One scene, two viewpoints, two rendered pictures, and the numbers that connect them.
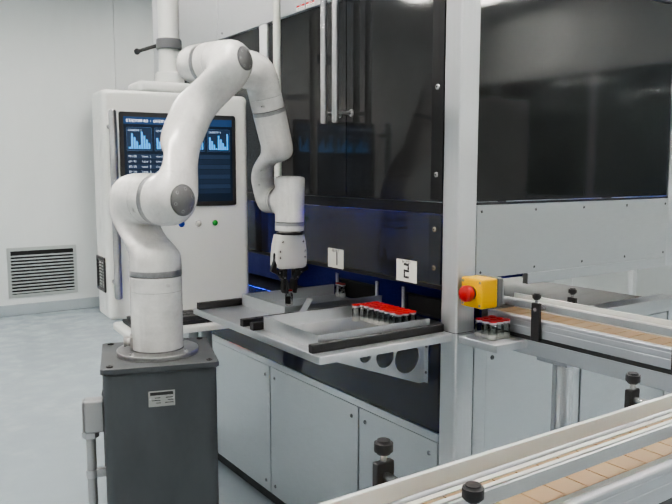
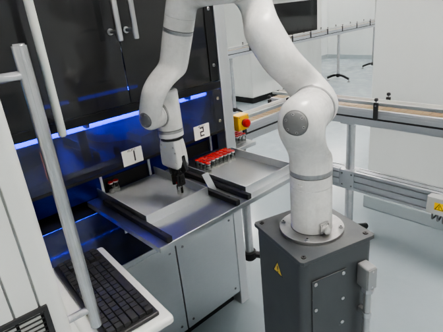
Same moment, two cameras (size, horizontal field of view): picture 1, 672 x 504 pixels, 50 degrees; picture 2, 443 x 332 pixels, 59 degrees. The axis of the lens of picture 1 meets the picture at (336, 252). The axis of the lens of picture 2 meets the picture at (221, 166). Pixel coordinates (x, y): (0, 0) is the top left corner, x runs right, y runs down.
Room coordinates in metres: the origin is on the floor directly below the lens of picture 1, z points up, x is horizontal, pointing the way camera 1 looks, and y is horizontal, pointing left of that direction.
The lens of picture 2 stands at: (2.03, 1.41, 1.51)
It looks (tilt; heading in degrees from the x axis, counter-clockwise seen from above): 22 degrees down; 264
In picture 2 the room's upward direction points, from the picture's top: 6 degrees counter-clockwise
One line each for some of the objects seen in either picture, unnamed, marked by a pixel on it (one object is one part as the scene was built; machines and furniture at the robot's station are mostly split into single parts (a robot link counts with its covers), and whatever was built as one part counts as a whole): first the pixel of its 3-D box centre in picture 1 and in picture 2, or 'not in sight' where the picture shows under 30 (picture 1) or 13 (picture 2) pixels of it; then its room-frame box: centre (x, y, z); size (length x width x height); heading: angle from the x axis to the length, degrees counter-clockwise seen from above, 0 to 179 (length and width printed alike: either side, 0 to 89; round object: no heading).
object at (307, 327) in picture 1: (346, 324); (237, 168); (1.80, -0.03, 0.90); 0.34 x 0.26 x 0.04; 124
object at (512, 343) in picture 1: (496, 340); (236, 143); (1.74, -0.40, 0.87); 0.14 x 0.13 x 0.02; 124
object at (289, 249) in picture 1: (289, 248); (173, 150); (2.04, 0.13, 1.07); 0.10 x 0.08 x 0.11; 124
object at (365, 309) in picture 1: (380, 316); (219, 161); (1.86, -0.12, 0.90); 0.18 x 0.02 x 0.05; 34
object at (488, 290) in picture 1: (481, 291); (238, 121); (1.73, -0.36, 1.00); 0.08 x 0.07 x 0.07; 124
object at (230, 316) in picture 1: (323, 321); (199, 187); (1.97, 0.04, 0.87); 0.70 x 0.48 x 0.02; 34
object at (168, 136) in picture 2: (290, 227); (170, 132); (2.04, 0.13, 1.13); 0.09 x 0.08 x 0.03; 124
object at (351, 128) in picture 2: not in sight; (349, 182); (1.04, -0.61, 0.46); 0.09 x 0.09 x 0.77; 34
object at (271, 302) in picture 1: (311, 300); (151, 192); (2.15, 0.07, 0.90); 0.34 x 0.26 x 0.04; 124
